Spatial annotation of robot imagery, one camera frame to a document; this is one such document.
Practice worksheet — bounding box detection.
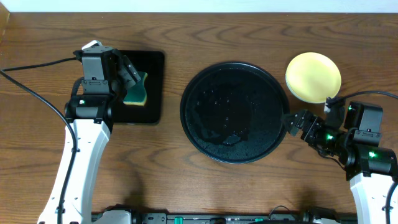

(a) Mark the green yellow sponge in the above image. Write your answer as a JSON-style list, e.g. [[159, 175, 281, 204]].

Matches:
[[123, 72, 148, 106]]

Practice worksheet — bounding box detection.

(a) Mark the yellow plate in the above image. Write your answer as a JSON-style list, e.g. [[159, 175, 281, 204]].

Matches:
[[285, 52, 341, 104]]

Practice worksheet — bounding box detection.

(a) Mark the mint plate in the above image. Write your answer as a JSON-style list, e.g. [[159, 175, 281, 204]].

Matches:
[[285, 76, 311, 103]]

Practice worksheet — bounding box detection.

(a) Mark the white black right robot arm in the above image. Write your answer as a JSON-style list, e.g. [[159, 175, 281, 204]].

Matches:
[[282, 101, 397, 223]]

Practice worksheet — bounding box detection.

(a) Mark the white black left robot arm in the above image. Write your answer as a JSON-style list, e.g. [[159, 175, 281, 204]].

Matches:
[[38, 40, 141, 223]]

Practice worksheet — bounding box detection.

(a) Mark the black rectangular tray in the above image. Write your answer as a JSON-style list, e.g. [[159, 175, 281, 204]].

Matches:
[[112, 50, 165, 124]]

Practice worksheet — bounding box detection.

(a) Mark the black round tray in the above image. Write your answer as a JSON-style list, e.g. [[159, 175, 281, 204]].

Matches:
[[180, 62, 290, 164]]

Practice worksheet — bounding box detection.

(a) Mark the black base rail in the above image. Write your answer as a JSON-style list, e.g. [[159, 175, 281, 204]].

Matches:
[[91, 204, 358, 224]]

